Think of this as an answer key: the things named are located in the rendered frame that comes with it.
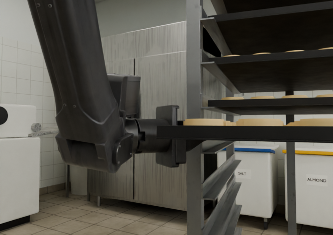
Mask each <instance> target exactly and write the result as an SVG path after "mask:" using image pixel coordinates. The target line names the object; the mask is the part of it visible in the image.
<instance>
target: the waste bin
mask: <svg viewBox="0 0 333 235"><path fill-rule="evenodd" d="M70 182H71V193H72V194H75V195H87V168H83V167H78V166H73V165H70Z"/></svg>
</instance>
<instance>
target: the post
mask: <svg viewBox="0 0 333 235"><path fill-rule="evenodd" d="M200 6H202V7H203V0H186V119H199V118H204V109H201V94H204V90H203V66H202V65H201V64H200V49H202V50H203V24H202V22H201V21H200ZM203 182H204V154H201V144H199V145H198V146H196V147H195V148H193V149H192V150H190V151H188V152H187V235H201V230H202V228H203V226H204V199H201V183H203Z"/></svg>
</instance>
